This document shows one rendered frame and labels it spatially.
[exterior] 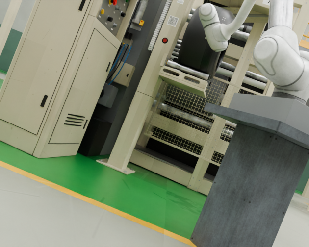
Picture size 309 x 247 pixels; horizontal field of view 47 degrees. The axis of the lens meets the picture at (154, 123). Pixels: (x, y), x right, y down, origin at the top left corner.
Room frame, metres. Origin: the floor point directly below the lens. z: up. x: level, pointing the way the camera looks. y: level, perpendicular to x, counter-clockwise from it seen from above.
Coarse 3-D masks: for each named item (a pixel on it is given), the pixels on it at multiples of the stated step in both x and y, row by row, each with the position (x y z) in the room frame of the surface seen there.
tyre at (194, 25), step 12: (228, 12) 2.63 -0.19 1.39; (192, 24) 2.56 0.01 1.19; (228, 24) 2.57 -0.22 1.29; (192, 36) 2.55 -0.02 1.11; (204, 36) 2.53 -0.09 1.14; (180, 48) 2.64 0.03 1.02; (192, 48) 2.57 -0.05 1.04; (204, 48) 2.55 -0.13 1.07; (180, 60) 2.68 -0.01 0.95; (192, 60) 2.62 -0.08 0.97; (204, 60) 2.58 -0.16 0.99; (216, 60) 2.60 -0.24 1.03; (204, 72) 2.66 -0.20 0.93
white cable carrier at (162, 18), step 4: (168, 0) 2.81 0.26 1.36; (172, 0) 2.85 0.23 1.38; (168, 4) 2.84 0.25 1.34; (164, 8) 2.81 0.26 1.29; (168, 8) 2.81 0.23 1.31; (164, 12) 2.81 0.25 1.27; (164, 16) 2.83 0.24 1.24; (160, 20) 2.81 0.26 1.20; (164, 20) 2.83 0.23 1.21; (160, 24) 2.81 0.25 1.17; (156, 28) 2.81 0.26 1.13; (160, 28) 2.85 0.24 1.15; (156, 32) 2.81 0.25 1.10; (156, 36) 2.80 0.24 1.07; (152, 40) 2.84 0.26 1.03; (152, 44) 2.81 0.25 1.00; (148, 48) 2.81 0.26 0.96; (152, 48) 2.81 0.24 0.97
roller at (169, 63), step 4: (168, 60) 2.69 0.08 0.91; (168, 64) 2.69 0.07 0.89; (172, 64) 2.68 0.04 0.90; (176, 64) 2.67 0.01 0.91; (180, 64) 2.68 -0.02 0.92; (176, 68) 2.68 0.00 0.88; (180, 68) 2.67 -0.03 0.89; (184, 68) 2.66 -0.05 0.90; (188, 68) 2.66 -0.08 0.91; (188, 72) 2.66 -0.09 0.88; (192, 72) 2.65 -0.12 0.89; (196, 72) 2.64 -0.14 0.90; (200, 72) 2.64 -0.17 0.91; (200, 76) 2.64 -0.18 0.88; (204, 76) 2.63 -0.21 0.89; (208, 76) 2.63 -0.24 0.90
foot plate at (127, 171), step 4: (96, 160) 2.74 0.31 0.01; (100, 160) 2.75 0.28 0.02; (104, 160) 2.86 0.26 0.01; (104, 164) 2.72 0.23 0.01; (108, 164) 2.76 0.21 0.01; (112, 168) 2.71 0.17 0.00; (116, 168) 2.73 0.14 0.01; (128, 168) 2.94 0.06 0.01; (124, 172) 2.70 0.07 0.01; (128, 172) 2.76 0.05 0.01; (132, 172) 2.85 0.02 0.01
